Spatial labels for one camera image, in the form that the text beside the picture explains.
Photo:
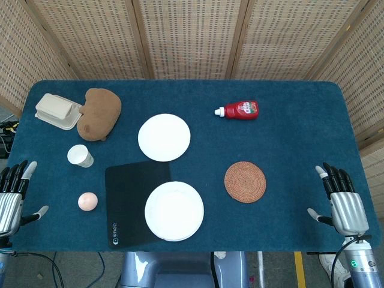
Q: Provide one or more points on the small white paper plate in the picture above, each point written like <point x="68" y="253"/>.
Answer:
<point x="164" y="137"/>

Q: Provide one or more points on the black floor equipment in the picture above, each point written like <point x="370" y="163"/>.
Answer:
<point x="7" y="141"/>

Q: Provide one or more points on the blue-grey robot torso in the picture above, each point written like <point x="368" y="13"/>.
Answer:
<point x="180" y="271"/>

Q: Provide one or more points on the woven bamboo folding screen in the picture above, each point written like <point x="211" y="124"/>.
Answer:
<point x="192" y="39"/>

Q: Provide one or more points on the pale pink egg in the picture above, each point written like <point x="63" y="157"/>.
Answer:
<point x="88" y="201"/>

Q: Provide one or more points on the brown capybara plush toy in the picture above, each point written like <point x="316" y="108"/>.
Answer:
<point x="99" y="115"/>

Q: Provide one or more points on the black mouse pad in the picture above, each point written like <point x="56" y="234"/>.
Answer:
<point x="126" y="204"/>

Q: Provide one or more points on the large white paper plate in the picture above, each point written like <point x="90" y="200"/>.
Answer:
<point x="174" y="211"/>

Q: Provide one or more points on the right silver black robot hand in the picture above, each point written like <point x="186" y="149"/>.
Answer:
<point x="348" y="210"/>

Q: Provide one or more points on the red ketchup squeeze bottle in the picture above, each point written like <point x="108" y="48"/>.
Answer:
<point x="243" y="110"/>

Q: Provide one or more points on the dark blue table cloth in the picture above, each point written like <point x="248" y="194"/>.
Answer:
<point x="285" y="144"/>

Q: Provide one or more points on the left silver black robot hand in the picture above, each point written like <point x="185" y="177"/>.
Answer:
<point x="10" y="210"/>

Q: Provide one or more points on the small white paper cup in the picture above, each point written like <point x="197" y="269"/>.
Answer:
<point x="78" y="156"/>

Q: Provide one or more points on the brown round woven coaster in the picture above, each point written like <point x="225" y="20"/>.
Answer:
<point x="245" y="182"/>

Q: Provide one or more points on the beige clamshell takeout box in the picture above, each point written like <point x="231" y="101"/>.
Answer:
<point x="55" y="109"/>

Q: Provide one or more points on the white sneaker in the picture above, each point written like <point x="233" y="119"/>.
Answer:
<point x="328" y="267"/>

